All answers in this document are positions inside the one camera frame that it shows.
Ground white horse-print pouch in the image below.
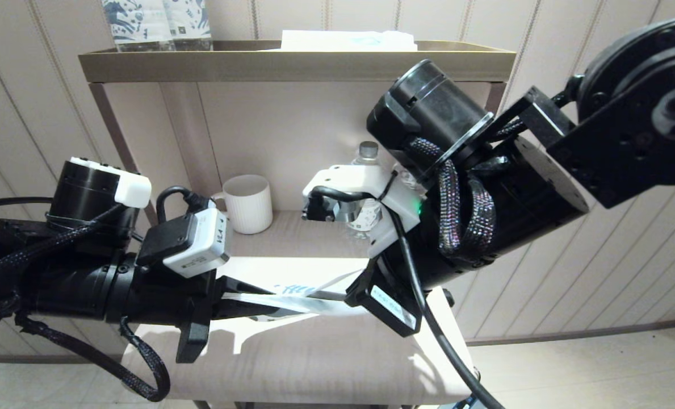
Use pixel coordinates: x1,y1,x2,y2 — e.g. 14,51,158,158
221,269,373,323

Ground white ribbed mug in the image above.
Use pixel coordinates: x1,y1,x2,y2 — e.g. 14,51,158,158
211,174,273,235

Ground black braided right arm sleeve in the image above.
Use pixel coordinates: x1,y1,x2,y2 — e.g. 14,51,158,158
408,136,497,265

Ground clear water bottle dark cap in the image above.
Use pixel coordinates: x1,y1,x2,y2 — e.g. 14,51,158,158
346,141,384,239
395,162,424,189

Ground beige wooden shelf unit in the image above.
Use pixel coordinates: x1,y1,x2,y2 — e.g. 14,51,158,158
79,40,517,409

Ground white blue flat package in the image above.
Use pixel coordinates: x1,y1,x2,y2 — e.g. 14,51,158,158
280,30,419,52

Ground patterned packages on top shelf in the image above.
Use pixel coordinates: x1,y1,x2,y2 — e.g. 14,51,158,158
102,0,176,52

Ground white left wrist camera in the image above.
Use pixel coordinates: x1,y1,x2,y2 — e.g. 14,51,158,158
136,207,231,279

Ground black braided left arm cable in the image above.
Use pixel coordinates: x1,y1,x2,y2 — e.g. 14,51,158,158
16,314,171,402

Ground black left camera cable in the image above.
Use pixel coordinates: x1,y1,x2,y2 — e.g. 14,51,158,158
156,186,216,228

